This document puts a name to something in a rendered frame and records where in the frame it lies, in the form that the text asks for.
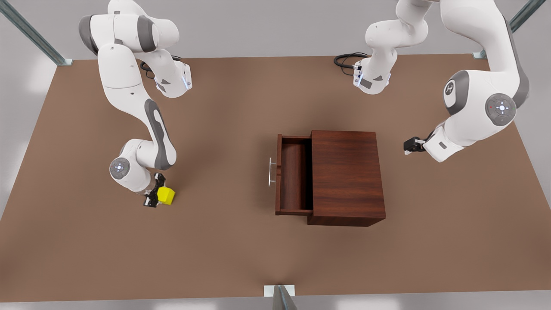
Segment wooden drawer with silver handle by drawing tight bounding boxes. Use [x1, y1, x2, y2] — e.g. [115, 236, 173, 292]
[268, 133, 314, 216]

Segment black cable loop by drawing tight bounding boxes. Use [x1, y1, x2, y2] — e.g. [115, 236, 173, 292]
[334, 52, 370, 76]
[140, 55, 183, 80]

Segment silver frame post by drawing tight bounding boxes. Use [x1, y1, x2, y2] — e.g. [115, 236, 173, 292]
[472, 0, 546, 59]
[263, 285, 298, 310]
[0, 0, 74, 66]

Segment yellow cube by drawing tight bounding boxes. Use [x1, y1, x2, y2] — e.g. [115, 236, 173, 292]
[157, 186, 176, 205]

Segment dark wooden cabinet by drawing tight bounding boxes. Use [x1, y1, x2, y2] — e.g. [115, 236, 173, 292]
[307, 130, 386, 227]

